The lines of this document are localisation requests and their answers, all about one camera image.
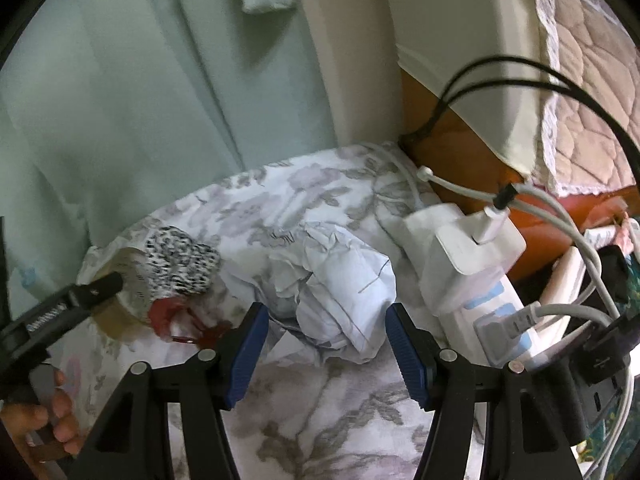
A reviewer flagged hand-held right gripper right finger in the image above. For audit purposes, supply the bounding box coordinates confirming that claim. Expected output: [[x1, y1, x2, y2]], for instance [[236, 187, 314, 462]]
[[385, 301, 588, 480]]

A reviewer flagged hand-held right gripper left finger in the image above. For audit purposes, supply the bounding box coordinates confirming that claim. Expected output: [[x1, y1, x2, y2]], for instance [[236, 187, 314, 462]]
[[75, 301, 271, 480]]

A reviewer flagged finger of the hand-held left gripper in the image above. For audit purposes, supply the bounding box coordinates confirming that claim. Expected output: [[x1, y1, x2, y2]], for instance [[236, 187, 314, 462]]
[[67, 272, 125, 317]]

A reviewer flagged brown tape roll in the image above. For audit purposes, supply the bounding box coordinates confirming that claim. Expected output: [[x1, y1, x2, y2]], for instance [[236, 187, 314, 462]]
[[89, 246, 156, 341]]

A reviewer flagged white paper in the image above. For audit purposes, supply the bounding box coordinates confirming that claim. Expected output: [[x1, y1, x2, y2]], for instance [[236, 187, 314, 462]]
[[267, 222, 396, 366]]

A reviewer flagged person's left hand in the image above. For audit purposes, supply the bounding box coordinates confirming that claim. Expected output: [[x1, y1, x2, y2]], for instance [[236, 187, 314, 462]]
[[0, 370, 87, 463]]

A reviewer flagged white power strip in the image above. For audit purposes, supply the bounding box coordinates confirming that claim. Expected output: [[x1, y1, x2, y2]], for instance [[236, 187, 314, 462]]
[[402, 204, 543, 368]]

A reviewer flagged brown hair claw clip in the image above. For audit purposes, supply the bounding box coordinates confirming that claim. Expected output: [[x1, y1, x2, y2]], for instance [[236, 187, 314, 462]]
[[148, 300, 231, 348]]

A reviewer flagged leopard print scrunchie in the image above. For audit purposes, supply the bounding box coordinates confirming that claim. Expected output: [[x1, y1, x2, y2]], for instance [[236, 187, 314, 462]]
[[142, 226, 222, 297]]

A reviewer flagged floral bed sheet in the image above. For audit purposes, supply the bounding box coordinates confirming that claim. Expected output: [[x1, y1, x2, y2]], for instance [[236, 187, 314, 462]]
[[75, 142, 501, 480]]

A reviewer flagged white mains plug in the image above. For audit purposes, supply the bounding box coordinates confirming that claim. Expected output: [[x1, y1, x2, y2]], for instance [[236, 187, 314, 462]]
[[475, 310, 538, 347]]

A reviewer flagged white power adapter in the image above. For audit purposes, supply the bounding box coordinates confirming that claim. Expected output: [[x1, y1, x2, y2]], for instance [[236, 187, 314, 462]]
[[419, 217, 527, 317]]

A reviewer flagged white usb plug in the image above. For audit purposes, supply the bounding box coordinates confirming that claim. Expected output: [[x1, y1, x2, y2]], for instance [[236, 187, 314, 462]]
[[472, 207, 511, 246]]

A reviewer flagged pale green curtain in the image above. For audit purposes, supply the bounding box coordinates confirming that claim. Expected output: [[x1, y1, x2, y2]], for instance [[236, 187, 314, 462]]
[[0, 0, 341, 281]]

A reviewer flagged black charger block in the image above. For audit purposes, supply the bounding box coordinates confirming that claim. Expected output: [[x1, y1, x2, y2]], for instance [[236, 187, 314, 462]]
[[565, 322, 636, 443]]

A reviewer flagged teal patterned cloth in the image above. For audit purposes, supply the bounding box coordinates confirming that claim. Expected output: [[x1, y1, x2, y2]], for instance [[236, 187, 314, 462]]
[[585, 395, 637, 480]]

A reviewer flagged quilted lace bedspread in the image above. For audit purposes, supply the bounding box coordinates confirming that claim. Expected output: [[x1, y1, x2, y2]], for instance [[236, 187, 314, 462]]
[[530, 0, 640, 196]]

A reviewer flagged white charger cable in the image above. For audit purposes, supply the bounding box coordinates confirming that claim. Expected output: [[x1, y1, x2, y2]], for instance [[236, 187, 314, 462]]
[[417, 166, 506, 206]]

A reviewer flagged wooden bed frame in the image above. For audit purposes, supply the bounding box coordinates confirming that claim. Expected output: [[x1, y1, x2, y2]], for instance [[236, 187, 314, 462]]
[[400, 67, 626, 281]]

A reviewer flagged thick grey cable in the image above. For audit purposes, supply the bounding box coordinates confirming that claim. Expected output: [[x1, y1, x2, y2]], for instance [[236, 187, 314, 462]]
[[505, 182, 626, 321]]

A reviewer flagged black cable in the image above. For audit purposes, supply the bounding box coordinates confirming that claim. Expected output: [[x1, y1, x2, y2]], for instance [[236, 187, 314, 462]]
[[402, 55, 640, 186], [402, 80, 578, 143]]

